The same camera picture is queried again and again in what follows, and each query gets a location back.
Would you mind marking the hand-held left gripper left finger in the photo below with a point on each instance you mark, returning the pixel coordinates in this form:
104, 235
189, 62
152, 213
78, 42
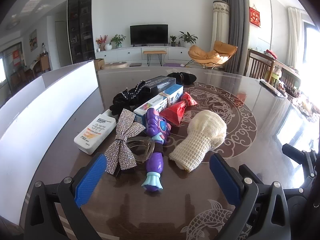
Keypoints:
91, 177

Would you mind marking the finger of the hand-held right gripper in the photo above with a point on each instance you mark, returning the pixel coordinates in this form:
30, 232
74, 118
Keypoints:
292, 152

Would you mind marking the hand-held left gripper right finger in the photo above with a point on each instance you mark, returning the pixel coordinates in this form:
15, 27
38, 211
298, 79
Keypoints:
225, 182

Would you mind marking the white sunscreen bottle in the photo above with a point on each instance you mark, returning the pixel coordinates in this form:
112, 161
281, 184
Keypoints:
95, 132

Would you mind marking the rhinestone bow hair clip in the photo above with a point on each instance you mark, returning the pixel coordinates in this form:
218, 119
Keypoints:
122, 140

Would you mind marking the cream knitted mitt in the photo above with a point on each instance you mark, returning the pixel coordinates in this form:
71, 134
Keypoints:
200, 135

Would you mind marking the purple toy wand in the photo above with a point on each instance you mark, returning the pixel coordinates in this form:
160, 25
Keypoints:
155, 165

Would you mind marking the clear hair claw clip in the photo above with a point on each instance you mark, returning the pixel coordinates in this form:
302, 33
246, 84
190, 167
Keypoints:
150, 147

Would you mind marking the white cardboard box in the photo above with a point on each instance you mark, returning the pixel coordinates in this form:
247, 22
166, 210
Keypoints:
50, 105

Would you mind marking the red plastic packet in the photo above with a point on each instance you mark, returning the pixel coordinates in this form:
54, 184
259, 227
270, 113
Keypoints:
176, 112

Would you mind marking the blue white ointment box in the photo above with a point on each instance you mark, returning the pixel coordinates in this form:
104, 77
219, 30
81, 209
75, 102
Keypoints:
160, 100

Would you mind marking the black printed box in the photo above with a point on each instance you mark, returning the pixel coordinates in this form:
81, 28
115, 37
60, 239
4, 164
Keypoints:
160, 82

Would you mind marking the dark patterned glass desktop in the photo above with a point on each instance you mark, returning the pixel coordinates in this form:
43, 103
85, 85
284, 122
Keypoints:
185, 202

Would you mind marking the dark wooden chair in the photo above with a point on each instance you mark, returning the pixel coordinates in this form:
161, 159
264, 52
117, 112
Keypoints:
257, 65

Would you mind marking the brown cardboard box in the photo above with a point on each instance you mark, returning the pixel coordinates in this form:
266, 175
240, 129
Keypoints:
99, 63

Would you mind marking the white curtain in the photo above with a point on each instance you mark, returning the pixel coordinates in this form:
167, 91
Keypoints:
295, 37

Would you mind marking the flat dark laptop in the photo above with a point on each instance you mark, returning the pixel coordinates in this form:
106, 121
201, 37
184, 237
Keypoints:
135, 64

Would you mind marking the white television cabinet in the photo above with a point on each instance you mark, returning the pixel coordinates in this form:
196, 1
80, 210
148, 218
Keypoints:
120, 53

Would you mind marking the purple floor mat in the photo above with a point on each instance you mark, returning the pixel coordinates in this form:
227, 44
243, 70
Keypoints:
173, 65

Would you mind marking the orange lounge chair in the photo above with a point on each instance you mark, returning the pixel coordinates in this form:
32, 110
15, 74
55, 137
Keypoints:
207, 55

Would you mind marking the round white vase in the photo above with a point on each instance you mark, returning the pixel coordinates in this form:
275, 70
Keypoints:
108, 47

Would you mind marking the grey curtain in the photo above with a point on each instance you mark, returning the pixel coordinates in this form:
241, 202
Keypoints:
236, 30

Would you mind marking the red flowers in vase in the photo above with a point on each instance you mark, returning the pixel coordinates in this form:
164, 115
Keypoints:
101, 41

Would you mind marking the clear water bottle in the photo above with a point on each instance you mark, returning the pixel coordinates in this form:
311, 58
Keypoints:
44, 48

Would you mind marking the green potted plant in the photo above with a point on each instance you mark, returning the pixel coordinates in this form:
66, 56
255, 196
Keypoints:
118, 40

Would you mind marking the wooden bench with hairpin legs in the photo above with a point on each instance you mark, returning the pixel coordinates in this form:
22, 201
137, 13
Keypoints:
154, 52

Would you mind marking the red window poster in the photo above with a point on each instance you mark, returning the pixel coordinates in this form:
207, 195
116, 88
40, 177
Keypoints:
16, 58

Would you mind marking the covered standing air conditioner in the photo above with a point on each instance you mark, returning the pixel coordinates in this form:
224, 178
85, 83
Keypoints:
220, 25

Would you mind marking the dark glass display cabinet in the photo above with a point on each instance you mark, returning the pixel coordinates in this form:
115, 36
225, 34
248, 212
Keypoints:
81, 30

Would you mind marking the large leafy potted plant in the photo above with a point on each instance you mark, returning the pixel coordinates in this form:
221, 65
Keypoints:
188, 38

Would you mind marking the small potted plant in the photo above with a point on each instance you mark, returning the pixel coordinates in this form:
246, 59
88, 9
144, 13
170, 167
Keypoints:
173, 40

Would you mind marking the black television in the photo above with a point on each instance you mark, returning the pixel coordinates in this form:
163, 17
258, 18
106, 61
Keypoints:
149, 34

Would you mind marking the red wall hanging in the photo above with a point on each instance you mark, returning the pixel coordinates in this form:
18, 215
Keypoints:
255, 17

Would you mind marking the framed wall painting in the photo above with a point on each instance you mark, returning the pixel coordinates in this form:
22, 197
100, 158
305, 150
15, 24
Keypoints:
33, 40

